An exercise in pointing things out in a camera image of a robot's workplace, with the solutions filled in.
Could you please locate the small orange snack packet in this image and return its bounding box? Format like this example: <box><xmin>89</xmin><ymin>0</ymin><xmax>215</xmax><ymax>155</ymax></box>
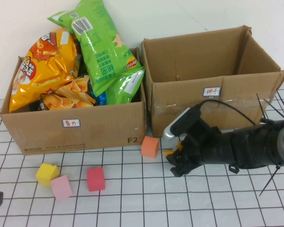
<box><xmin>161</xmin><ymin>140</ymin><xmax>184</xmax><ymax>157</ymax></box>

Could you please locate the black zip tie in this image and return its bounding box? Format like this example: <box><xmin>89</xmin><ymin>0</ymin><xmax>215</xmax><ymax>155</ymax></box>
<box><xmin>259</xmin><ymin>165</ymin><xmax>282</xmax><ymax>197</ymax></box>
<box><xmin>256</xmin><ymin>93</ymin><xmax>268</xmax><ymax>123</ymax></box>
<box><xmin>269</xmin><ymin>104</ymin><xmax>284</xmax><ymax>121</ymax></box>

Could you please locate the black camera cable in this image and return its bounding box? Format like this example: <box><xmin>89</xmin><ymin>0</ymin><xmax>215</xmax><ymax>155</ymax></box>
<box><xmin>198</xmin><ymin>99</ymin><xmax>258</xmax><ymax>126</ymax></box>

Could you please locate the small green chips bag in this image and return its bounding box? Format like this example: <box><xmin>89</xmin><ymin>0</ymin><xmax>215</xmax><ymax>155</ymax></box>
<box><xmin>46</xmin><ymin>9</ymin><xmax>79</xmax><ymax>34</ymax></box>

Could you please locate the green bag with white label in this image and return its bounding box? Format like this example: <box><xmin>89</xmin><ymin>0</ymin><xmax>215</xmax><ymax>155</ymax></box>
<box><xmin>105</xmin><ymin>68</ymin><xmax>145</xmax><ymax>105</ymax></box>

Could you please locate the brown cardboard box marked F2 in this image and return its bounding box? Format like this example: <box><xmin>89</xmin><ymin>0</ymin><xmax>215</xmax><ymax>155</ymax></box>
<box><xmin>0</xmin><ymin>47</ymin><xmax>148</xmax><ymax>157</ymax></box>

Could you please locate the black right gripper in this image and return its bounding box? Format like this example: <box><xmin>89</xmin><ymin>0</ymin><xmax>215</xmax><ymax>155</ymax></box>
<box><xmin>167</xmin><ymin>117</ymin><xmax>228</xmax><ymax>178</ymax></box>

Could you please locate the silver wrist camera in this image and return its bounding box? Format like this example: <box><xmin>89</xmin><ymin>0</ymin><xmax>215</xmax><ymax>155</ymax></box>
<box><xmin>162</xmin><ymin>106</ymin><xmax>202</xmax><ymax>142</ymax></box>

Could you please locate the green barcode chips bag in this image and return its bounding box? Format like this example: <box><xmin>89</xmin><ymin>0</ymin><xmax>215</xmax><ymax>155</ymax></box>
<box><xmin>71</xmin><ymin>0</ymin><xmax>145</xmax><ymax>96</ymax></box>

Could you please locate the pink foam cube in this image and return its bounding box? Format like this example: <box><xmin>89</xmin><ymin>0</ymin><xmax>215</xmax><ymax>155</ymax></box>
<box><xmin>50</xmin><ymin>175</ymin><xmax>74</xmax><ymax>202</ymax></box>

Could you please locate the yellow foam cube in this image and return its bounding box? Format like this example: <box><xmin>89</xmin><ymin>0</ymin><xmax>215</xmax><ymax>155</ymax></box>
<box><xmin>35</xmin><ymin>163</ymin><xmax>61</xmax><ymax>187</ymax></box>

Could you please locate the red foam cube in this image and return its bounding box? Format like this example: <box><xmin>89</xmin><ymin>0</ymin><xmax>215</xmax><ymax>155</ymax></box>
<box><xmin>87</xmin><ymin>166</ymin><xmax>106</xmax><ymax>192</ymax></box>

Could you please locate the empty brown cardboard box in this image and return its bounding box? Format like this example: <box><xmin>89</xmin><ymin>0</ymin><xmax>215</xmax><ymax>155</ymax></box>
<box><xmin>141</xmin><ymin>25</ymin><xmax>284</xmax><ymax>138</ymax></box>

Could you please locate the orange black chips bag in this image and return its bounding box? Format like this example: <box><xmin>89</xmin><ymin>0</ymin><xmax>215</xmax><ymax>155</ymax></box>
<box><xmin>29</xmin><ymin>75</ymin><xmax>97</xmax><ymax>112</ymax></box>

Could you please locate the large orange chips bag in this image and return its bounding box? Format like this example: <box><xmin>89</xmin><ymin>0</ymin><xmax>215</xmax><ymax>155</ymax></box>
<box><xmin>9</xmin><ymin>27</ymin><xmax>79</xmax><ymax>114</ymax></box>

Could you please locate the orange foam cube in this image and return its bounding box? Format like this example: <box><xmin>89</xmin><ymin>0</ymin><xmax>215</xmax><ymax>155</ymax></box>
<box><xmin>141</xmin><ymin>136</ymin><xmax>160</xmax><ymax>158</ymax></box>

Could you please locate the blue snack bag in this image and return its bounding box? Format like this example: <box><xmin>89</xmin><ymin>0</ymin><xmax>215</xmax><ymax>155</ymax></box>
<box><xmin>91</xmin><ymin>86</ymin><xmax>107</xmax><ymax>106</ymax></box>

